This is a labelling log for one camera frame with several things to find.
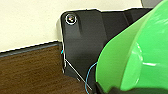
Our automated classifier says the green plastic bowl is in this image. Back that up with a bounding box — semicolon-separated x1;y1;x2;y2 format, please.
94;5;168;93

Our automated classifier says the thin blue cable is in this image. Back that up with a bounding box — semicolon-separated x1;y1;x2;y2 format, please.
60;46;100;94

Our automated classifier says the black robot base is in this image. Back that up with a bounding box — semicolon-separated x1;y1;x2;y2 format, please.
59;7;153;84

